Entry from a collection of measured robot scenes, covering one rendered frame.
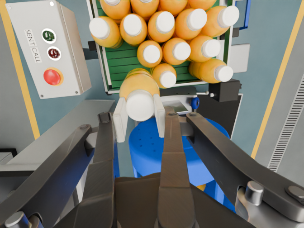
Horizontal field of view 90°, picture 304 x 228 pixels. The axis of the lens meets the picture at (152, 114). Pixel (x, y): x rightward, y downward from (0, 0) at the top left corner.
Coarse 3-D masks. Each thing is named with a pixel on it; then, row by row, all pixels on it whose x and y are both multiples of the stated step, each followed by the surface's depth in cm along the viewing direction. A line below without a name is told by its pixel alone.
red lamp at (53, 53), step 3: (51, 48) 33; (54, 48) 33; (48, 51) 33; (51, 51) 33; (54, 51) 33; (57, 51) 34; (48, 54) 33; (51, 54) 33; (54, 54) 33; (57, 54) 34; (51, 57) 34; (54, 57) 34; (57, 57) 34
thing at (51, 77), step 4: (44, 72) 35; (48, 72) 35; (52, 72) 35; (56, 72) 35; (44, 76) 35; (48, 76) 35; (52, 76) 35; (56, 76) 35; (48, 80) 35; (52, 80) 35; (56, 80) 35; (52, 84) 36; (56, 84) 36
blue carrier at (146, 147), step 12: (132, 132) 47; (144, 132) 46; (156, 132) 45; (132, 144) 40; (144, 144) 40; (156, 144) 39; (132, 156) 40; (144, 156) 35; (156, 156) 35; (192, 156) 34; (144, 168) 36; (156, 168) 34; (192, 168) 32; (204, 168) 33; (192, 180) 33; (204, 180) 34; (216, 192) 39
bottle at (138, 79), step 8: (128, 72) 36; (136, 72) 29; (144, 72) 29; (128, 80) 24; (136, 80) 23; (144, 80) 24; (152, 80) 25; (120, 88) 25; (128, 88) 23; (136, 88) 22; (144, 88) 22; (152, 88) 23; (120, 96) 24; (128, 96) 22; (152, 96) 22
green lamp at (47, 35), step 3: (45, 30) 32; (48, 30) 32; (42, 33) 32; (45, 33) 32; (48, 33) 32; (51, 33) 32; (45, 36) 32; (48, 36) 32; (51, 36) 32; (45, 39) 32; (48, 39) 32; (51, 39) 32
